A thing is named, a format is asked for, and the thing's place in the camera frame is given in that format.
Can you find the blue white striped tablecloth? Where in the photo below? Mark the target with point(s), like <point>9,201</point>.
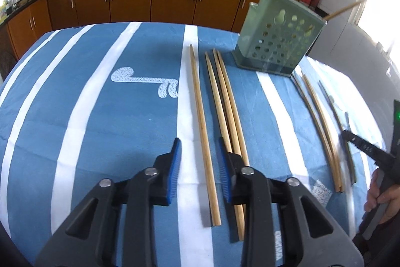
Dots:
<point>103,101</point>

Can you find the lower wooden base cabinets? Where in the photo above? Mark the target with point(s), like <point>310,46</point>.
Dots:
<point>42,16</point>

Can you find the person's right hand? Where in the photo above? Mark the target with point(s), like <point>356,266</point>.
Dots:
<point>390,196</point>

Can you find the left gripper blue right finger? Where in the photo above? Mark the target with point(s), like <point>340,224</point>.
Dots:
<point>229,165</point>

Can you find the right window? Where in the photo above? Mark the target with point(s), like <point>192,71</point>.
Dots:
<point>380,21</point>

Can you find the green perforated utensil holder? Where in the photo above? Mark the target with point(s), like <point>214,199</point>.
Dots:
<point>276,35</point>

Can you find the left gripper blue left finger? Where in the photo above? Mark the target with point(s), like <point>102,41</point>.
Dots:
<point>168,166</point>

